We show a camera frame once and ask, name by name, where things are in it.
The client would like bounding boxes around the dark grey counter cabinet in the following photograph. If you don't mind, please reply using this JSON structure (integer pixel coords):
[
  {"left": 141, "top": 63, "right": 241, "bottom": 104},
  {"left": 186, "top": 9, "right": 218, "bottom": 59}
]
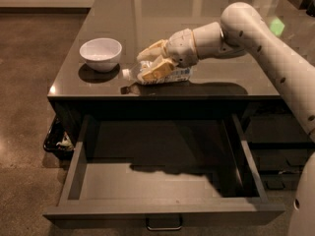
[{"left": 47, "top": 0, "right": 315, "bottom": 192}]

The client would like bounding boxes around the blue plastic water bottle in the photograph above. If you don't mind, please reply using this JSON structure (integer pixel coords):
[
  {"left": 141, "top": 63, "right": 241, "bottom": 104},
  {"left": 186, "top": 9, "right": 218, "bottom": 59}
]
[{"left": 122, "top": 61, "right": 192, "bottom": 86}]

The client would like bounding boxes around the grey open top drawer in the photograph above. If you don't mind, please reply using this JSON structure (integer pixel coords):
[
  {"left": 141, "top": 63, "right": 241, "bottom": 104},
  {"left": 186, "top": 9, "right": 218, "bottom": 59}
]
[{"left": 43, "top": 115, "right": 284, "bottom": 228}]

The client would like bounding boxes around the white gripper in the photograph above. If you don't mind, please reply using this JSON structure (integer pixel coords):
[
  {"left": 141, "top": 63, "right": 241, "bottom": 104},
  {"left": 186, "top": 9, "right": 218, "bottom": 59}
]
[{"left": 137, "top": 29, "right": 198, "bottom": 82}]

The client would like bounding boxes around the white ceramic bowl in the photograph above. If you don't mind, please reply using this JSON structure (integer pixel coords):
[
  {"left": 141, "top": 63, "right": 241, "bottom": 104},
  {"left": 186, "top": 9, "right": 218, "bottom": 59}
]
[{"left": 79, "top": 38, "right": 122, "bottom": 73}]

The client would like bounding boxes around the metal drawer handle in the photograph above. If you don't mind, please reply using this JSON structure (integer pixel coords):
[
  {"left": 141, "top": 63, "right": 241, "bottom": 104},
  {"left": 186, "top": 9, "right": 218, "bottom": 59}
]
[{"left": 146, "top": 216, "right": 183, "bottom": 232}]

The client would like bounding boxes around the black trash bin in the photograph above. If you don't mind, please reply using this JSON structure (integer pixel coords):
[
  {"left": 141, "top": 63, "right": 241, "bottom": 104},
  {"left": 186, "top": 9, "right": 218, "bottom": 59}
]
[{"left": 43, "top": 117, "right": 74, "bottom": 160}]

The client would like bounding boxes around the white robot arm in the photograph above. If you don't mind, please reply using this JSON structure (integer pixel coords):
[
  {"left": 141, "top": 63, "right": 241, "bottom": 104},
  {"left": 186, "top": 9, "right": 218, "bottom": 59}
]
[{"left": 137, "top": 2, "right": 315, "bottom": 141}]

